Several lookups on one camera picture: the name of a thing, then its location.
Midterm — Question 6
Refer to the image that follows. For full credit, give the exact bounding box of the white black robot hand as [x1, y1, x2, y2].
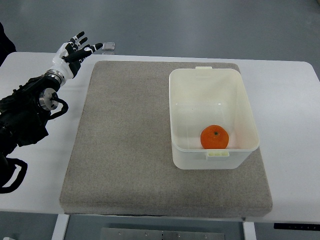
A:
[50, 31, 103, 80]

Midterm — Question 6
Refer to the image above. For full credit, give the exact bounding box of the orange fruit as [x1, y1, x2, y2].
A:
[200, 125, 230, 149]

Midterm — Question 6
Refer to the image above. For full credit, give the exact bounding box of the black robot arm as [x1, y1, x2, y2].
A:
[0, 69, 69, 157]

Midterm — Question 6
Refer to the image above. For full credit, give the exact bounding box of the white plastic box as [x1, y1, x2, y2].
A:
[169, 66, 260, 170]

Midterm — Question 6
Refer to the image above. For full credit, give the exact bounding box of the small silver floor plate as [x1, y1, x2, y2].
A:
[102, 42, 116, 51]

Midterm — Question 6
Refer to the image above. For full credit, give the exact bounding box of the person in dark clothes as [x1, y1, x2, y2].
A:
[0, 23, 17, 65]

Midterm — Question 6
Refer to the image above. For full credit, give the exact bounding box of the grey felt mat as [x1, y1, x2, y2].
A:
[60, 61, 273, 218]

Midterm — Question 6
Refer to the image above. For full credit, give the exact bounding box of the white table leg left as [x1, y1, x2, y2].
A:
[51, 214, 70, 240]

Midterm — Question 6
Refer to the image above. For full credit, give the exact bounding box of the white table leg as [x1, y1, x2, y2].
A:
[242, 221, 257, 240]
[51, 214, 70, 240]

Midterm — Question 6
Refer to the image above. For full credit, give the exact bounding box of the white table leg right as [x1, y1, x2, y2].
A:
[242, 221, 257, 240]

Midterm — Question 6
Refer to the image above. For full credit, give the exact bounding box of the black table control panel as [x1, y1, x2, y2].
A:
[273, 223, 320, 231]

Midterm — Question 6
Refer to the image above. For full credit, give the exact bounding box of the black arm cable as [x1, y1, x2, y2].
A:
[0, 156, 28, 194]

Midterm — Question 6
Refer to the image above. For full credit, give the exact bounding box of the metal base plate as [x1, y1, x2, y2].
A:
[99, 227, 226, 240]

